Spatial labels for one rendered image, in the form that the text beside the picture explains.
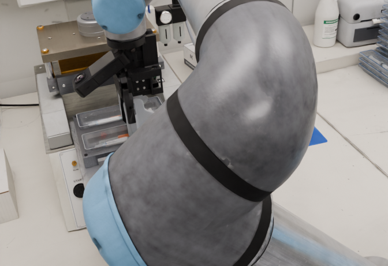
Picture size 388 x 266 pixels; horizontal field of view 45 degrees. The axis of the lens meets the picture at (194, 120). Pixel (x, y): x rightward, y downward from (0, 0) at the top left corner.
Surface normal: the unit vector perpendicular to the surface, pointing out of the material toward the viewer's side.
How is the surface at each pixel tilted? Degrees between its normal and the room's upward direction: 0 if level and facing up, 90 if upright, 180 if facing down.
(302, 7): 90
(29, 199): 0
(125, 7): 90
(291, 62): 43
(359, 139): 0
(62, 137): 90
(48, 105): 0
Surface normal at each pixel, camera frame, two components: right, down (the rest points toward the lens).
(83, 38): -0.05, -0.83
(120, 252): -0.18, 0.34
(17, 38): 0.33, 0.51
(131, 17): 0.12, 0.54
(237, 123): -0.09, -0.07
